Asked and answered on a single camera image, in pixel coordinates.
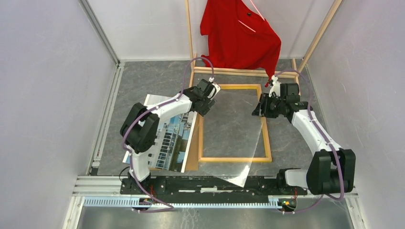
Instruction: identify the yellow wooden picture frame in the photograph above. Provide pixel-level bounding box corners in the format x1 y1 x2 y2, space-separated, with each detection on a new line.
198 84 272 163

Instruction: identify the wooden clothes rack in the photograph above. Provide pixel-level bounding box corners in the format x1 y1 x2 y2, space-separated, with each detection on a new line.
184 0 343 87

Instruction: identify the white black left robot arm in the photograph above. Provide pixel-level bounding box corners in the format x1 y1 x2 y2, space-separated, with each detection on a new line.
120 78 221 195

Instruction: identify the grey slotted cable duct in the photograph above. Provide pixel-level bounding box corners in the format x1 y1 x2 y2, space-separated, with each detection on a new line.
84 197 282 209

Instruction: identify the clear acrylic sheet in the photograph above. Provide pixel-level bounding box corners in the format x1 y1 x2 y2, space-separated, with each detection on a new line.
185 89 265 187

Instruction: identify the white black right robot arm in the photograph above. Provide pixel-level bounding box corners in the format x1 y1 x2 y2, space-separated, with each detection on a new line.
252 80 356 198

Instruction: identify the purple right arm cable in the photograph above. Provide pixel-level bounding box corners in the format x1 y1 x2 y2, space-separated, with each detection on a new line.
272 69 345 214

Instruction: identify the aluminium rail frame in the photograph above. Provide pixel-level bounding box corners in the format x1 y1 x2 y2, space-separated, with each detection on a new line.
62 0 369 229

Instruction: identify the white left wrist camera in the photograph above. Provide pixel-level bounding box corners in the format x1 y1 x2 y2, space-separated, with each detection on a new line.
208 76 221 100

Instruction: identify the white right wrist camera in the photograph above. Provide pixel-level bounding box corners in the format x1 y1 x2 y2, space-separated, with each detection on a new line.
269 75 281 97

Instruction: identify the red t-shirt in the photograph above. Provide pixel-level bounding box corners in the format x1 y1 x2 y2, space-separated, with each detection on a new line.
200 0 281 77

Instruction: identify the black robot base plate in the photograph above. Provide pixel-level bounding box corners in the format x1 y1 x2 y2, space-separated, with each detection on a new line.
120 176 307 204

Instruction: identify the brown cardboard backing board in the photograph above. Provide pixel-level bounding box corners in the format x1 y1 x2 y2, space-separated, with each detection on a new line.
147 112 198 173

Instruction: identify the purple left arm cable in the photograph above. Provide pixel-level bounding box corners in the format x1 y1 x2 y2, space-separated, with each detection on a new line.
122 57 214 213

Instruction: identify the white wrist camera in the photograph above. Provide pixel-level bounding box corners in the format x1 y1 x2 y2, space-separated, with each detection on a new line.
269 75 281 97
208 76 221 100

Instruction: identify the building and sky photo print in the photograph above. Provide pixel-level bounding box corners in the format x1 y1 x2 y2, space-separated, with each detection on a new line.
120 94 197 173

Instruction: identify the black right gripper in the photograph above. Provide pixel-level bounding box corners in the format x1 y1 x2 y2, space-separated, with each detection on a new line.
251 93 285 119

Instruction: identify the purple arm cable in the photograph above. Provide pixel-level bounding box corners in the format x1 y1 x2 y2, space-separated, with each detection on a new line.
272 69 345 214
122 57 214 213

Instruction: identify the pink clothes hanger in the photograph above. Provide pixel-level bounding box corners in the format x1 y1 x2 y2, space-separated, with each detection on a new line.
236 0 266 32

